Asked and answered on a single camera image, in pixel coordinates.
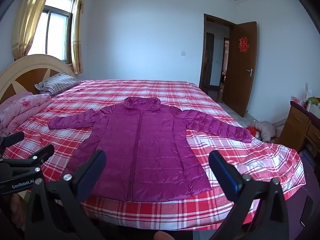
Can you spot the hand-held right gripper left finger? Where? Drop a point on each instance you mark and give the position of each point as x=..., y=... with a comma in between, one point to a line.
x=93, y=175

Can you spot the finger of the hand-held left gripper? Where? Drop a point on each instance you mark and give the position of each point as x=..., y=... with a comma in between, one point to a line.
x=12, y=138
x=41, y=153

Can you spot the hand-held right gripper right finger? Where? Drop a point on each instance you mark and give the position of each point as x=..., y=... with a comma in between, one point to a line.
x=225, y=175

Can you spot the purple down jacket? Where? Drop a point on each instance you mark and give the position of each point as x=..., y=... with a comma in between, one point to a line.
x=150, y=142

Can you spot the pink floral quilt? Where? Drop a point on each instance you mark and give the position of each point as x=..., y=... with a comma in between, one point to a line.
x=20, y=110

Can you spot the red cloth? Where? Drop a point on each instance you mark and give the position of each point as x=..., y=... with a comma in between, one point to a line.
x=251, y=130

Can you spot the pale plush toy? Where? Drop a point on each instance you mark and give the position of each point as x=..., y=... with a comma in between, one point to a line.
x=266, y=130

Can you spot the bed with red plaid sheet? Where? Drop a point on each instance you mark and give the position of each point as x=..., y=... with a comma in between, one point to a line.
x=225, y=110

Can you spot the striped pillow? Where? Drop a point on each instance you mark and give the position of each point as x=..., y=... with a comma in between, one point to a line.
x=58, y=83

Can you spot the wooden bed headboard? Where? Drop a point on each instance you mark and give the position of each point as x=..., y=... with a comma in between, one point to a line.
x=32, y=62

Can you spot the brown wooden door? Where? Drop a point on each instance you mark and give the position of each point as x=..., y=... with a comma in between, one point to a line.
x=240, y=87

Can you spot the wooden desk with drawers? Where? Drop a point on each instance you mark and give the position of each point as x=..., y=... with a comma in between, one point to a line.
x=297, y=120

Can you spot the pink box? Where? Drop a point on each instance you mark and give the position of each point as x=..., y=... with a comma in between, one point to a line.
x=298, y=101

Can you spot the white bottle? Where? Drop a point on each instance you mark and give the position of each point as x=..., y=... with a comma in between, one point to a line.
x=309, y=105

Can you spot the wide yellow curtain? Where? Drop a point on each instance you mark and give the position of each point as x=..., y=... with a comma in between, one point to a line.
x=27, y=25

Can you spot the green item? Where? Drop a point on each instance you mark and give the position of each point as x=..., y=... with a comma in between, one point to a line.
x=313, y=101

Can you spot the window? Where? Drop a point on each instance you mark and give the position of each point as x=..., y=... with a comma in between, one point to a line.
x=57, y=25

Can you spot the red paper door decoration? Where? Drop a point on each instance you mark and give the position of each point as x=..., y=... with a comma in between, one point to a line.
x=243, y=44

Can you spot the dark wooden door frame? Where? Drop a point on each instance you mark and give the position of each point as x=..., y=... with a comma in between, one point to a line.
x=203, y=55

